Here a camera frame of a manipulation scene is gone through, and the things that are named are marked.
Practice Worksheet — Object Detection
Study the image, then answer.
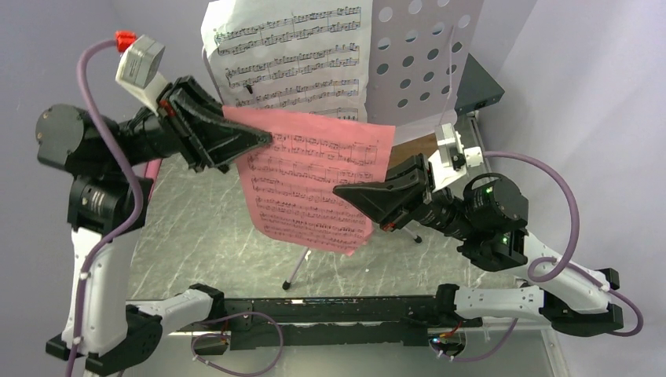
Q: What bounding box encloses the wooden board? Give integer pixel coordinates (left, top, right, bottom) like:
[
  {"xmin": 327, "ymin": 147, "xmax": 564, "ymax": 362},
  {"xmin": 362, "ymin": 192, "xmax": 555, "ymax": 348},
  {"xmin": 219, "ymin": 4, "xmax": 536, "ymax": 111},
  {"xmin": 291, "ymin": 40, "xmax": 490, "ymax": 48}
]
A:
[{"xmin": 387, "ymin": 134, "xmax": 437, "ymax": 169}]

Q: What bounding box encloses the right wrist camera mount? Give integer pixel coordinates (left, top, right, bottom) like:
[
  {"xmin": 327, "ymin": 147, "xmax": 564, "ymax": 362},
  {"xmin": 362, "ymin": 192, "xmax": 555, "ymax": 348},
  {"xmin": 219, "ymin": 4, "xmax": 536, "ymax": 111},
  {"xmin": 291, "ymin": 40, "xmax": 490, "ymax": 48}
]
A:
[{"xmin": 428, "ymin": 123, "xmax": 484, "ymax": 192}]

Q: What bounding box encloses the dark teal rack unit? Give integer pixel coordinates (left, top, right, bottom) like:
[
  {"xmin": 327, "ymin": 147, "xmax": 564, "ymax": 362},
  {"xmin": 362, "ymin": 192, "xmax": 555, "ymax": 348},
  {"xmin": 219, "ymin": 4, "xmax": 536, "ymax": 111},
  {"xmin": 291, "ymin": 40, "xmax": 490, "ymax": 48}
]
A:
[{"xmin": 455, "ymin": 54, "xmax": 505, "ymax": 115}]

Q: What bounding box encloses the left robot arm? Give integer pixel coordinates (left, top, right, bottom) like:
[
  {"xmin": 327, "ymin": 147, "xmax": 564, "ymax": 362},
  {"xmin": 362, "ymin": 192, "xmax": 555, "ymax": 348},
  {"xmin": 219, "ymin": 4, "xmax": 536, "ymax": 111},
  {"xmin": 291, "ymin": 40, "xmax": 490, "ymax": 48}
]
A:
[{"xmin": 35, "ymin": 76, "xmax": 272, "ymax": 376}]

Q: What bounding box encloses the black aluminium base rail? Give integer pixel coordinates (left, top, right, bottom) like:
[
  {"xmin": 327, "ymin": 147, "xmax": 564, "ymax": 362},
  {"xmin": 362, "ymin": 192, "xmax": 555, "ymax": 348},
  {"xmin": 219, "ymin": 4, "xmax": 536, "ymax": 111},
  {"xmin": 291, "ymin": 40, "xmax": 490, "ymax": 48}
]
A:
[{"xmin": 171, "ymin": 295, "xmax": 553, "ymax": 350}]

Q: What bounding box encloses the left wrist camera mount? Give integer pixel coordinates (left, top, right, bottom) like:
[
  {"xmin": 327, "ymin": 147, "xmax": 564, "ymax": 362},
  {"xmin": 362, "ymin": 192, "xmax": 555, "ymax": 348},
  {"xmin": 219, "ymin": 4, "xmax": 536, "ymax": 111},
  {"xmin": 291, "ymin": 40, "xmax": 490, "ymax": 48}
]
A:
[{"xmin": 115, "ymin": 35, "xmax": 170, "ymax": 115}]

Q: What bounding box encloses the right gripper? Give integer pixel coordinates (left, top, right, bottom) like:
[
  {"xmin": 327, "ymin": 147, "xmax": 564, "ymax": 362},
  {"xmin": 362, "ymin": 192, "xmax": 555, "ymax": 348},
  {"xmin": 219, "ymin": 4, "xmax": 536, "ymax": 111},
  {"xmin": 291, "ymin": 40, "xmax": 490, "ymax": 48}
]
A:
[{"xmin": 334, "ymin": 152, "xmax": 480, "ymax": 240}]

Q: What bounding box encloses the white sheet music page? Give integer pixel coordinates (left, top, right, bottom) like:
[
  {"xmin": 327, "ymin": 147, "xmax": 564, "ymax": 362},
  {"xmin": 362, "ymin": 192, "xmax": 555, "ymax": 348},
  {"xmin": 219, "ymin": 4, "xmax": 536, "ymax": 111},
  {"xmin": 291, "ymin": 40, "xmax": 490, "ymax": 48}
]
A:
[{"xmin": 200, "ymin": 0, "xmax": 372, "ymax": 122}]

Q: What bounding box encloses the lilac perforated music stand desk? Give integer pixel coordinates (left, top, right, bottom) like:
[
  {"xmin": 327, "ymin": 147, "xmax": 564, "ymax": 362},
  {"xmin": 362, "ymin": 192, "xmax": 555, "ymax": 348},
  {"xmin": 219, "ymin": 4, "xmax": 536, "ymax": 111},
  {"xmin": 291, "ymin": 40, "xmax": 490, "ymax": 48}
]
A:
[{"xmin": 200, "ymin": 0, "xmax": 485, "ymax": 147}]

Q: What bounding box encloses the pink sheet music page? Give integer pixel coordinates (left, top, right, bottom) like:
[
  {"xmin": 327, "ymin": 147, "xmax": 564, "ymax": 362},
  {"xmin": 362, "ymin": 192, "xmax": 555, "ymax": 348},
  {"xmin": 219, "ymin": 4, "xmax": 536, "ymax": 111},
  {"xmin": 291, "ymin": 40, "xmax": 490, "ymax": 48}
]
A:
[{"xmin": 223, "ymin": 106, "xmax": 396, "ymax": 255}]

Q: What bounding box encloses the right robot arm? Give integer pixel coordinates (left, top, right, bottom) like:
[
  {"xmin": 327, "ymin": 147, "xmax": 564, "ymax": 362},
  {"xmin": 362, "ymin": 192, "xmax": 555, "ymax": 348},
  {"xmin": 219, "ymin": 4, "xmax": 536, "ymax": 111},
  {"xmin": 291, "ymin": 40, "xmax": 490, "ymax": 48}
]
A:
[{"xmin": 333, "ymin": 153, "xmax": 624, "ymax": 337}]

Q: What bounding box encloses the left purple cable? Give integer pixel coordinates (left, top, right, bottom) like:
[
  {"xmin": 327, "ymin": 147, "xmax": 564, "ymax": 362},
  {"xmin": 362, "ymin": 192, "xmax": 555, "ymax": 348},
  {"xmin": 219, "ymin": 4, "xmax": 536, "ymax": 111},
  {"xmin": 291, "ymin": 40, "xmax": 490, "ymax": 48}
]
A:
[{"xmin": 63, "ymin": 40, "xmax": 145, "ymax": 377}]

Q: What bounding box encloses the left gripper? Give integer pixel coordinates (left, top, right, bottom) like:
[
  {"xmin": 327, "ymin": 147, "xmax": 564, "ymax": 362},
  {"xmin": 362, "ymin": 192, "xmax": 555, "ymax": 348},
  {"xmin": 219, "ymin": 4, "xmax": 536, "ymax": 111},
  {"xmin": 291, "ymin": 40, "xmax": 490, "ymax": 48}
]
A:
[{"xmin": 108, "ymin": 73, "xmax": 273, "ymax": 170}]

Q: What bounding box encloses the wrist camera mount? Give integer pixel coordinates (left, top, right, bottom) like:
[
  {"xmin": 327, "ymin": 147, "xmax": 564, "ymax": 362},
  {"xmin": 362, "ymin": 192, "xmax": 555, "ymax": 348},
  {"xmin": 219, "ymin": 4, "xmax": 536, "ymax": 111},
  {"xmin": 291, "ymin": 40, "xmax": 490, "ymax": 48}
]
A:
[
  {"xmin": 428, "ymin": 123, "xmax": 484, "ymax": 192},
  {"xmin": 115, "ymin": 35, "xmax": 170, "ymax": 115}
]

